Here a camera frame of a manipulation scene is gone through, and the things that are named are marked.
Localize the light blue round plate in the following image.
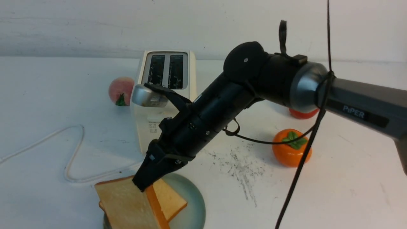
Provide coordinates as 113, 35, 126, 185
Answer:
103, 174, 206, 229

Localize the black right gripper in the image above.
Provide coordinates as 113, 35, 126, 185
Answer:
132, 74, 261, 192

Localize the pink toy peach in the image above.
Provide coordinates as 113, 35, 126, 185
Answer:
108, 77, 134, 106

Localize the white toaster power cord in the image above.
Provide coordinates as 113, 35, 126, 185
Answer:
0, 125, 143, 184

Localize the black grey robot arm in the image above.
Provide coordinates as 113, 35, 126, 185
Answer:
133, 42, 407, 191

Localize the white two-slot toaster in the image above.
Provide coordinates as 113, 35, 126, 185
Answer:
130, 51, 197, 155

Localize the red toy apple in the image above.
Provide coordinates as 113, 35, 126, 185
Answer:
289, 108, 320, 119

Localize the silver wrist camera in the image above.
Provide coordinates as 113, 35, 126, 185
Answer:
132, 83, 192, 113

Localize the toast slice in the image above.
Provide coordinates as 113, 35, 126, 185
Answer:
94, 177, 170, 229
99, 179, 188, 223

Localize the orange toy persimmon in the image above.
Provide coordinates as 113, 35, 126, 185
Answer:
272, 129, 308, 168

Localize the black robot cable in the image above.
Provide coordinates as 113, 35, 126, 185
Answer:
223, 0, 336, 229

